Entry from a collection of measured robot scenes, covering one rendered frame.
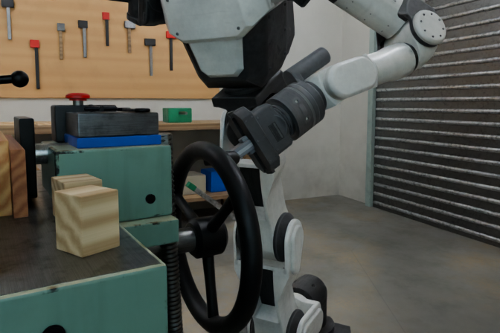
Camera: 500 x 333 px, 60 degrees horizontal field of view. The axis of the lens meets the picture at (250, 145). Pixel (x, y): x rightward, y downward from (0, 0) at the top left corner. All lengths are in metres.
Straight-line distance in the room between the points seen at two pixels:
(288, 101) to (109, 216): 0.46
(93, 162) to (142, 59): 3.45
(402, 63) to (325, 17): 3.87
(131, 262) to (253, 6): 0.72
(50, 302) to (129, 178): 0.26
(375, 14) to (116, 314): 0.80
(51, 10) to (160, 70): 0.97
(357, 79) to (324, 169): 3.97
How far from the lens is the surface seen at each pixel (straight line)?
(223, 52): 1.02
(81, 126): 0.53
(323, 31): 4.74
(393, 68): 0.91
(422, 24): 0.96
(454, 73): 3.69
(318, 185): 4.74
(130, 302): 0.32
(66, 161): 0.52
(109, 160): 0.53
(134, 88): 3.93
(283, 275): 1.29
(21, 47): 3.90
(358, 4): 0.97
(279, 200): 1.25
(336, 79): 0.78
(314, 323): 1.54
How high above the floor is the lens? 1.01
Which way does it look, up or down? 6 degrees down
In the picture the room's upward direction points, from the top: straight up
